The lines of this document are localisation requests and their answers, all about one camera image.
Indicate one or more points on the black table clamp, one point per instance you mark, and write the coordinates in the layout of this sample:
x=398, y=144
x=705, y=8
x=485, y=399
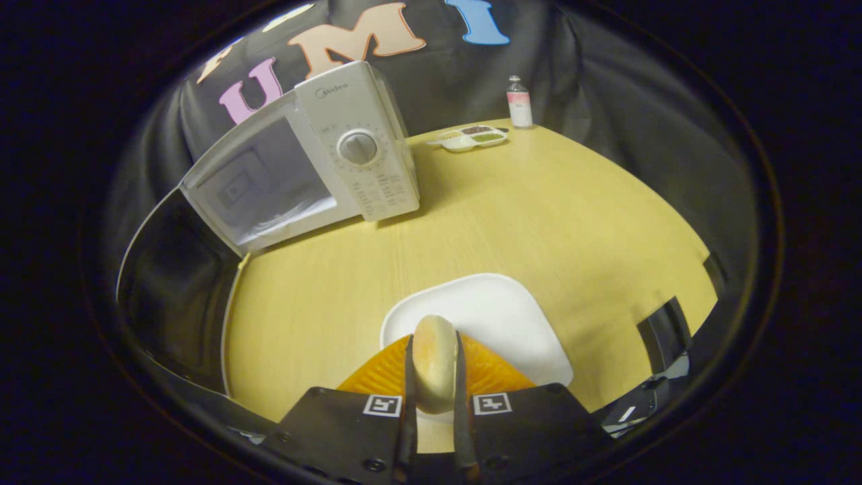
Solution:
x=663, y=333

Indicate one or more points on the clear bottle pink label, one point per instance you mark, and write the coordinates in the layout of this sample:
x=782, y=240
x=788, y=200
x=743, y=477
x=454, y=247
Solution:
x=519, y=101

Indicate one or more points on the round bread bun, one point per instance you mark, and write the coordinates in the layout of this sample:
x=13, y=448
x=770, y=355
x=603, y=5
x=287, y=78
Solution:
x=435, y=364

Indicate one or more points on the white microwave oven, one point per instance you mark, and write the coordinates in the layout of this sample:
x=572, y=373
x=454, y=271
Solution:
x=357, y=148

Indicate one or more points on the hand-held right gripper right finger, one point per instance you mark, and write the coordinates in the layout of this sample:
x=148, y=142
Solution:
x=462, y=417

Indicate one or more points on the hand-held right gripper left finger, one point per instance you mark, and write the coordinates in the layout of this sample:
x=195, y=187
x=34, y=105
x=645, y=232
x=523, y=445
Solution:
x=409, y=404

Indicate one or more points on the white square plate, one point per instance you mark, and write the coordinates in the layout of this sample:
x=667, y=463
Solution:
x=498, y=310

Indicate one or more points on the white compartment tray with beans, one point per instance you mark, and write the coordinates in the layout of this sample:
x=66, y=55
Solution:
x=468, y=138

